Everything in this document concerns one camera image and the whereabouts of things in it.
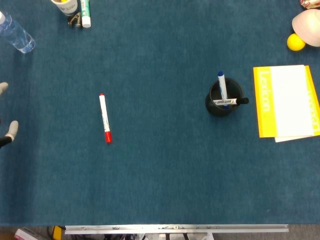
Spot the aluminium frame rail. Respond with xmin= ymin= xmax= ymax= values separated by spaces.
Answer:
xmin=64 ymin=224 xmax=289 ymax=235

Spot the black pen holder cup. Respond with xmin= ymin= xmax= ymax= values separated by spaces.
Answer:
xmin=205 ymin=77 xmax=245 ymax=117

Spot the black-capped white marker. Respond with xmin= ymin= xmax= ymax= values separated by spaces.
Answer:
xmin=212 ymin=97 xmax=250 ymax=106

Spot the bundle of dark cables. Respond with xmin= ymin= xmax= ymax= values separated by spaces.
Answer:
xmin=103 ymin=233 xmax=213 ymax=240

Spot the clear plastic water bottle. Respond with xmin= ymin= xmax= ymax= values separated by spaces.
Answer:
xmin=0 ymin=10 xmax=36 ymax=54

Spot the robot left five-finger hand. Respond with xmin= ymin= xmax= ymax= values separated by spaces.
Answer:
xmin=0 ymin=82 xmax=19 ymax=150

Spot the blue-capped white marker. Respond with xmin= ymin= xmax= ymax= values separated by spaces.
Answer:
xmin=217 ymin=71 xmax=230 ymax=110

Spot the pink box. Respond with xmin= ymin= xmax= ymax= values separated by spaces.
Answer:
xmin=14 ymin=227 xmax=42 ymax=240

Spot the red-capped white marker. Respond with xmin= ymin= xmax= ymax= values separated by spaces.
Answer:
xmin=98 ymin=93 xmax=113 ymax=144

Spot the yellow black tool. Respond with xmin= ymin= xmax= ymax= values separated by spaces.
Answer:
xmin=51 ymin=225 xmax=65 ymax=240

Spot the beige ribbed bowl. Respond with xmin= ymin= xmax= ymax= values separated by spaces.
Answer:
xmin=291 ymin=8 xmax=320 ymax=48

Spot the white paper cup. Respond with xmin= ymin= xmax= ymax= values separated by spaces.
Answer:
xmin=50 ymin=0 xmax=79 ymax=17

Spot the green white glue stick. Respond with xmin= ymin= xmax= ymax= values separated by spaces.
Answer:
xmin=80 ymin=0 xmax=92 ymax=29

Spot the yellow Lexicon notebook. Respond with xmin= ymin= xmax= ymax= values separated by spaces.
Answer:
xmin=252 ymin=65 xmax=315 ymax=139

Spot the red snack package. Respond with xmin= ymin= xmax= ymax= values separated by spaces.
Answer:
xmin=299 ymin=0 xmax=320 ymax=10

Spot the black metal binder clip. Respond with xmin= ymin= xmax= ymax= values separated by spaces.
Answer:
xmin=67 ymin=12 xmax=83 ymax=28

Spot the yellow ball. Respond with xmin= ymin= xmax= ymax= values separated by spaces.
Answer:
xmin=286 ymin=33 xmax=307 ymax=52

